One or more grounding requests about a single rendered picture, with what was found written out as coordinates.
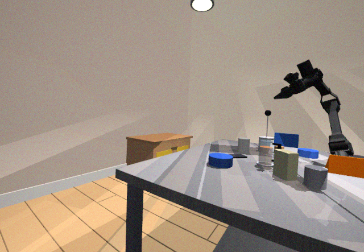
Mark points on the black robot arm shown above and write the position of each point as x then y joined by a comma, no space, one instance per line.
338,144

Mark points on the blue cylinder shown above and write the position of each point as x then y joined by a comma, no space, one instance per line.
221,160
308,153

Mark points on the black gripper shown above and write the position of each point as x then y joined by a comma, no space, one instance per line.
288,91

